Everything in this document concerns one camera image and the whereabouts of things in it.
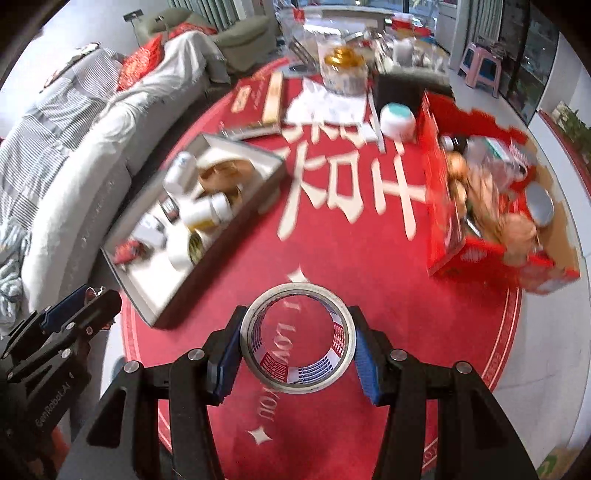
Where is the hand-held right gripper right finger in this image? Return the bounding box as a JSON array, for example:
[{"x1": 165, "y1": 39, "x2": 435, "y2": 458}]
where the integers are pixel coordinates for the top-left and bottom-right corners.
[{"x1": 347, "y1": 305, "x2": 541, "y2": 480}]

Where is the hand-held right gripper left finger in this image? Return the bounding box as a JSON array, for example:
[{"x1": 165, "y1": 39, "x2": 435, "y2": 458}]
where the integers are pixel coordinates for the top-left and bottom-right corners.
[{"x1": 65, "y1": 305, "x2": 250, "y2": 480}]

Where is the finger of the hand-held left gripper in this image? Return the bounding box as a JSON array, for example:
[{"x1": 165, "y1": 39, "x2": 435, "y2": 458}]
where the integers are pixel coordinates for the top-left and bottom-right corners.
[
  {"x1": 0, "y1": 284, "x2": 90, "y2": 358},
  {"x1": 7, "y1": 290, "x2": 123, "y2": 381}
]

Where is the grey cardboard tray box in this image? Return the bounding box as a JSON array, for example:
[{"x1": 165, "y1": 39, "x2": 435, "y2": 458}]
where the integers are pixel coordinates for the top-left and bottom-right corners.
[{"x1": 102, "y1": 133, "x2": 288, "y2": 329}]

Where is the red cigarette pack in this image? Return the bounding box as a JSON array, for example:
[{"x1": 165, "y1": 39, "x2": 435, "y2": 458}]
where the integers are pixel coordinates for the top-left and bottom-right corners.
[{"x1": 113, "y1": 239, "x2": 151, "y2": 266}]

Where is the white plug adapter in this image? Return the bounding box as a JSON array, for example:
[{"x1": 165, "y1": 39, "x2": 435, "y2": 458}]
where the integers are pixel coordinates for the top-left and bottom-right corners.
[{"x1": 136, "y1": 215, "x2": 169, "y2": 247}]

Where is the white masking tape roll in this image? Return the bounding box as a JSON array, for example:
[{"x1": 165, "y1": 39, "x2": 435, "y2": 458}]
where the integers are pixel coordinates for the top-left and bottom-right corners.
[{"x1": 167, "y1": 228, "x2": 215, "y2": 271}]

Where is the clear tape roll striped core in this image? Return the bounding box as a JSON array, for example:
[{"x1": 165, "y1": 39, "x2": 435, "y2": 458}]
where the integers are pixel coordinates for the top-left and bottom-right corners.
[{"x1": 240, "y1": 282, "x2": 357, "y2": 394}]

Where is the red cigarette box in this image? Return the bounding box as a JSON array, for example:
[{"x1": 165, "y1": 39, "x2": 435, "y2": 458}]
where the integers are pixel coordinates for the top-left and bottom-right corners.
[{"x1": 159, "y1": 196, "x2": 183, "y2": 224}]

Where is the white bottle yellow label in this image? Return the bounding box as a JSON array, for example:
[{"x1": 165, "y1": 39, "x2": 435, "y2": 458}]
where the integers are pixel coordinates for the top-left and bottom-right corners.
[{"x1": 179, "y1": 191, "x2": 234, "y2": 232}]

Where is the small white pill bottle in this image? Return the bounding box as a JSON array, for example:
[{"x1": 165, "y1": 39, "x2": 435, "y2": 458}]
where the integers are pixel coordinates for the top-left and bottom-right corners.
[{"x1": 164, "y1": 151, "x2": 198, "y2": 195}]

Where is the light striped cloth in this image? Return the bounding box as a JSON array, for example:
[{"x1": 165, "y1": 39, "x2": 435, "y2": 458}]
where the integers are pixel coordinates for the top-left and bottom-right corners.
[{"x1": 0, "y1": 226, "x2": 31, "y2": 326}]

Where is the red round table mat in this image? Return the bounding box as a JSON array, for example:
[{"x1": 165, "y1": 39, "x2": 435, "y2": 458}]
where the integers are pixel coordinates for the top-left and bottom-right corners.
[{"x1": 121, "y1": 55, "x2": 525, "y2": 480}]

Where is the light grey sofa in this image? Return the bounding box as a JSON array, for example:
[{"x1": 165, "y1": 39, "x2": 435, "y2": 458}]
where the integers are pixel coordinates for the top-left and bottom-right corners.
[{"x1": 0, "y1": 18, "x2": 232, "y2": 333}]

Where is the red cardboard box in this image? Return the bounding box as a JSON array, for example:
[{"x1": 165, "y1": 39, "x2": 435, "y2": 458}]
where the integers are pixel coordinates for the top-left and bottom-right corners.
[{"x1": 416, "y1": 90, "x2": 581, "y2": 296}]

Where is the green white carton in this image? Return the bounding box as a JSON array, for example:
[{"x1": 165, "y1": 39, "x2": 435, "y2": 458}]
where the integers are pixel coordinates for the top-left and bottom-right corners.
[{"x1": 538, "y1": 445, "x2": 578, "y2": 480}]

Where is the silver top can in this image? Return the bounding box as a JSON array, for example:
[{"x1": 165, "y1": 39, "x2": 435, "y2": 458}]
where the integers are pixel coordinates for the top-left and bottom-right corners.
[{"x1": 526, "y1": 185, "x2": 555, "y2": 228}]

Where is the white jar teal lid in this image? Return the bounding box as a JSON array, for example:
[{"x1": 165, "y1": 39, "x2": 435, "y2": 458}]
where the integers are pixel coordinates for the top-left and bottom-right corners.
[{"x1": 379, "y1": 102, "x2": 416, "y2": 141}]

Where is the red cushion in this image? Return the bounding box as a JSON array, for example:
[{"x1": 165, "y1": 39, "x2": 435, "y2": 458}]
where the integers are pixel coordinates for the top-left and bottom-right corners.
[
  {"x1": 168, "y1": 21, "x2": 218, "y2": 40},
  {"x1": 115, "y1": 34, "x2": 164, "y2": 93}
]

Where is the flat red gift box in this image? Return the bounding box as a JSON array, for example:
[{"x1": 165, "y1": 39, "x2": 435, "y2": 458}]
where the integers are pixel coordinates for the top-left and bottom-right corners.
[{"x1": 222, "y1": 71, "x2": 287, "y2": 141}]

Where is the white paper sheet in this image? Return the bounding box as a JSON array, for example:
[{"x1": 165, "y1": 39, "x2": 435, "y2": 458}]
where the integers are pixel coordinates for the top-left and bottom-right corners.
[{"x1": 284, "y1": 78, "x2": 370, "y2": 127}]

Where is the black box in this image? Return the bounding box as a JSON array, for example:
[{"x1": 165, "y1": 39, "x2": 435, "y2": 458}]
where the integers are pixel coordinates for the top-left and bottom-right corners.
[{"x1": 372, "y1": 69, "x2": 455, "y2": 121}]

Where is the glass jar gold lid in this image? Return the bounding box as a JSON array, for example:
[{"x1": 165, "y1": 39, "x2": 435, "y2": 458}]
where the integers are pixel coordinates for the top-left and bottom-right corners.
[{"x1": 321, "y1": 45, "x2": 369, "y2": 95}]

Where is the green armchair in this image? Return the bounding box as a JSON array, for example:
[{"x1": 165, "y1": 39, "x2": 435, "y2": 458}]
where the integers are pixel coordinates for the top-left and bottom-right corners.
[{"x1": 139, "y1": 7, "x2": 278, "y2": 75}]

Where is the white cup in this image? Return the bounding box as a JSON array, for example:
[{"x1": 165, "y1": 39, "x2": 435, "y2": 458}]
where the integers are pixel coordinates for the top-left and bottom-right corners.
[{"x1": 392, "y1": 38, "x2": 416, "y2": 68}]

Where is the green potted plant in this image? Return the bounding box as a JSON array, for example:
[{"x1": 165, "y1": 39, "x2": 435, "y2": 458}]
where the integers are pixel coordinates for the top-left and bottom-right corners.
[{"x1": 551, "y1": 102, "x2": 591, "y2": 153}]

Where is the pink plastic stool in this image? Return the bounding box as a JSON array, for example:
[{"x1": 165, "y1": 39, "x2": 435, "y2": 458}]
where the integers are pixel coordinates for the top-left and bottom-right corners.
[{"x1": 459, "y1": 41, "x2": 506, "y2": 97}]

